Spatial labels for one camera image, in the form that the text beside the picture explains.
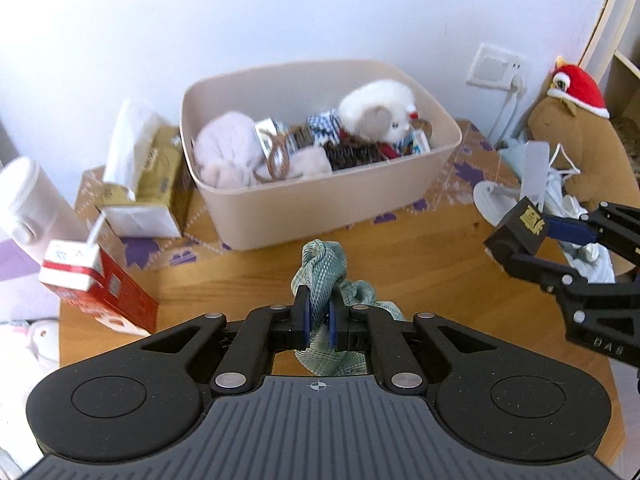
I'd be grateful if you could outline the green woven cloth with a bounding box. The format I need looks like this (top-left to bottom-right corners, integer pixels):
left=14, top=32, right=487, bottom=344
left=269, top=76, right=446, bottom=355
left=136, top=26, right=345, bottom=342
left=290, top=240, right=406, bottom=376

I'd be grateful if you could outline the white fluffy plush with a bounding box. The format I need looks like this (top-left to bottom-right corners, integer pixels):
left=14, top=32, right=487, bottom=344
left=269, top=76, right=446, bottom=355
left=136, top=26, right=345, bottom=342
left=337, top=79, right=418, bottom=143

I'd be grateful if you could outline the tan hair claw clip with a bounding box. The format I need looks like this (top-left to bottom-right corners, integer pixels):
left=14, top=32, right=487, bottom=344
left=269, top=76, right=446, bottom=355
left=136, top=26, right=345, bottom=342
left=287, top=125, right=313, bottom=151

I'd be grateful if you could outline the red milk carton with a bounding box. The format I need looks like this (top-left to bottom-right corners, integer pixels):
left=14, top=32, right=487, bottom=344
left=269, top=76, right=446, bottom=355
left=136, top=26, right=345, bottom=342
left=39, top=210, right=160, bottom=337

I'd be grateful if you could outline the white phone stand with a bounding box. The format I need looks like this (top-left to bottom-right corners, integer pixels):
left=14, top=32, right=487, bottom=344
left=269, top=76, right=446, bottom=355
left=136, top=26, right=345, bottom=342
left=472, top=141, right=551, bottom=228

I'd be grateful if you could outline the blue plaid cloth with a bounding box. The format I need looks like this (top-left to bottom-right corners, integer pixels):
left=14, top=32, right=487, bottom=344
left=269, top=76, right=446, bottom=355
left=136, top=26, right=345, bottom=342
left=306, top=109, right=343, bottom=143

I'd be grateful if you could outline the dark brown fabric hair clip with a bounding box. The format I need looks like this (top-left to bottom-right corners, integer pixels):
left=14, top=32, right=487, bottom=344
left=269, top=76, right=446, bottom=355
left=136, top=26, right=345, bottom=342
left=322, top=139, right=383, bottom=171

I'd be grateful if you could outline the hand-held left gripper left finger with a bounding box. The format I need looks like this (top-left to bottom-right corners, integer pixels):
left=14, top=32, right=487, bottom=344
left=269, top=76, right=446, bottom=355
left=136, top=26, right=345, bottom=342
left=142, top=285, right=311, bottom=393

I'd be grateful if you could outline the white wall plug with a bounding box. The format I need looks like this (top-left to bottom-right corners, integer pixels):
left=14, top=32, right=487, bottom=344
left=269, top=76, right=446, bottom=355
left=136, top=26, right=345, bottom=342
left=487, top=74, right=529, bottom=148

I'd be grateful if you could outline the pink fluffy sock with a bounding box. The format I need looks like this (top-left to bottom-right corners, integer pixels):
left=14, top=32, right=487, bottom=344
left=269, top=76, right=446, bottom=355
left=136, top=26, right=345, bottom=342
left=287, top=146, right=333, bottom=177
left=192, top=111, right=266, bottom=188

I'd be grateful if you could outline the white charger cable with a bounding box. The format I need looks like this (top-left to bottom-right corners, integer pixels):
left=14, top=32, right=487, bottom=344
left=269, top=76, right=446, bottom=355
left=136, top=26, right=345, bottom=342
left=547, top=144, right=583, bottom=181

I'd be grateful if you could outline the white thermos bottle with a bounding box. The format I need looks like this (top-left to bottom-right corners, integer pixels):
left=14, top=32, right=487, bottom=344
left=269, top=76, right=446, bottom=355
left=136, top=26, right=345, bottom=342
left=0, top=156, right=108, bottom=261

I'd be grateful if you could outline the white wall switch outlet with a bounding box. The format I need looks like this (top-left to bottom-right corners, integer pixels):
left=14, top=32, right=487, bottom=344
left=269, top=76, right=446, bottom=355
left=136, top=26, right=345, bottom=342
left=467, top=42, right=528, bottom=93

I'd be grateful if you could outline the brown capybara plush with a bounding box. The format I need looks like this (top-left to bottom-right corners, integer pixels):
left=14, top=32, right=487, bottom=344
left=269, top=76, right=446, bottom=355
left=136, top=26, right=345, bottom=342
left=527, top=95, right=640, bottom=276

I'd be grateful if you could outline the long dark box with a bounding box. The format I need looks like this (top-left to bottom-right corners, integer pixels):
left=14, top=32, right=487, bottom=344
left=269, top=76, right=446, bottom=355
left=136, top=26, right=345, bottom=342
left=484, top=196, right=549, bottom=267

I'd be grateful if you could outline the wooden desk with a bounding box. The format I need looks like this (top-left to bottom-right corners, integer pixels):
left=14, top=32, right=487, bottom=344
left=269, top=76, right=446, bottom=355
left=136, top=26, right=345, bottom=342
left=59, top=120, right=626, bottom=466

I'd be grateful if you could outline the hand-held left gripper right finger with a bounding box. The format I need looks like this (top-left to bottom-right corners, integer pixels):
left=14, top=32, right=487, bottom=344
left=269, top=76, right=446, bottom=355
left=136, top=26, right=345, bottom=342
left=327, top=295, right=493, bottom=393

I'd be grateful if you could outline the beige storage bin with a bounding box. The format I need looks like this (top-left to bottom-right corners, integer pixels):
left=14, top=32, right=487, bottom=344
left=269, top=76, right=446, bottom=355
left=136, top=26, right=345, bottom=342
left=180, top=59, right=462, bottom=252

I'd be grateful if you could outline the gold tissue box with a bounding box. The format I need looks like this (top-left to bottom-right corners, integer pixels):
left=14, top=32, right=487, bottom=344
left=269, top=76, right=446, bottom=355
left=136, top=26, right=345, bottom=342
left=82, top=100, right=196, bottom=238

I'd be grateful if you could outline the small plush toy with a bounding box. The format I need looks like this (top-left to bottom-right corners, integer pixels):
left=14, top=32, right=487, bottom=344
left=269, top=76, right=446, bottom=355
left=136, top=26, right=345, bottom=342
left=17, top=319, right=60, bottom=363

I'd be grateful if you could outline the small printed packet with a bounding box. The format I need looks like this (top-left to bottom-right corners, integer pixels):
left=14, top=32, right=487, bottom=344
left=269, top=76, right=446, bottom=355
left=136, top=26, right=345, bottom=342
left=255, top=117, right=291, bottom=153

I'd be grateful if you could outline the red santa hat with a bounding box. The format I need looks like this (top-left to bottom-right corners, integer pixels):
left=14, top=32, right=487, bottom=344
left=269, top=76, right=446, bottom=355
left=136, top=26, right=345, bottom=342
left=546, top=56, right=611, bottom=120

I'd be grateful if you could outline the light wooden shelf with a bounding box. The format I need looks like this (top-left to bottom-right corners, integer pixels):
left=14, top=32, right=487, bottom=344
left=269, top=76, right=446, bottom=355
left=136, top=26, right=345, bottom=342
left=582, top=0, right=640, bottom=126

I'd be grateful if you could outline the brown hair tie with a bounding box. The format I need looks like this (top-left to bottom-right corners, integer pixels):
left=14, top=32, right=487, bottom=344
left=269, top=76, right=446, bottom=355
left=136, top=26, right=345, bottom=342
left=252, top=130, right=303, bottom=183

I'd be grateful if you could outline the floral table mat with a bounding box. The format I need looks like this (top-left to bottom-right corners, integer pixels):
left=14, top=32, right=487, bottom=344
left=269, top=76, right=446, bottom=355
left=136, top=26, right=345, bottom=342
left=75, top=120, right=521, bottom=271

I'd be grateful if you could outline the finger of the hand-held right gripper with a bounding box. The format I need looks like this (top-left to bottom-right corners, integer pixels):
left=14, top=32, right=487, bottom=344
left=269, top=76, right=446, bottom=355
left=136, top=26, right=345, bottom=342
left=545, top=201, right=640, bottom=261
left=492, top=254, right=640, bottom=311

